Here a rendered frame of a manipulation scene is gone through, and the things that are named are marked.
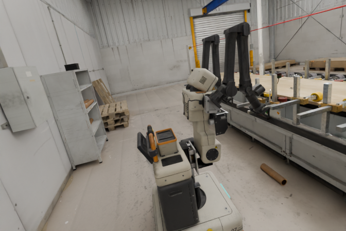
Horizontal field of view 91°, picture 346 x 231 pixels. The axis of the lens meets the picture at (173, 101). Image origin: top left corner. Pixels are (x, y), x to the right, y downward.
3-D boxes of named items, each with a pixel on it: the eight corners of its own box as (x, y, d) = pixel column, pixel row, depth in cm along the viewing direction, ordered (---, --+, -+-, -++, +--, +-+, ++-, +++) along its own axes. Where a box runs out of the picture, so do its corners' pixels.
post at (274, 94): (274, 118, 184) (274, 74, 172) (272, 117, 188) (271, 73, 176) (277, 117, 185) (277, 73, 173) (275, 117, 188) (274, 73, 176)
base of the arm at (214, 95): (204, 96, 116) (211, 100, 105) (212, 87, 116) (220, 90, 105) (212, 104, 119) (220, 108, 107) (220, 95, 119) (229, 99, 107)
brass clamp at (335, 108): (336, 112, 124) (336, 106, 123) (316, 108, 137) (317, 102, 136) (342, 110, 125) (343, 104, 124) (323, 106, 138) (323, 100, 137)
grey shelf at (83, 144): (73, 170, 277) (39, 75, 238) (86, 145, 362) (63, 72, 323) (102, 162, 285) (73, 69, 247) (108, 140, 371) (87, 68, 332)
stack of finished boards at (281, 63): (295, 63, 902) (295, 59, 898) (256, 71, 849) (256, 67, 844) (282, 63, 975) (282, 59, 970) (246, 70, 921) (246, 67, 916)
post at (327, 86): (324, 141, 138) (328, 83, 126) (319, 139, 141) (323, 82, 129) (328, 140, 139) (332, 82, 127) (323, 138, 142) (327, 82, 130)
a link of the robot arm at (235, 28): (221, 24, 108) (229, 20, 98) (241, 25, 110) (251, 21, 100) (218, 94, 117) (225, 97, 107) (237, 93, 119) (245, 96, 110)
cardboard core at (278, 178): (280, 180, 180) (260, 164, 208) (280, 186, 182) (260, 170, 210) (287, 177, 181) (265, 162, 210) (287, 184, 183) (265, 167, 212)
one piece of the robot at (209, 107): (206, 113, 110) (206, 96, 107) (203, 111, 115) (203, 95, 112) (221, 112, 112) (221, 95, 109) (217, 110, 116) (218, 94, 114)
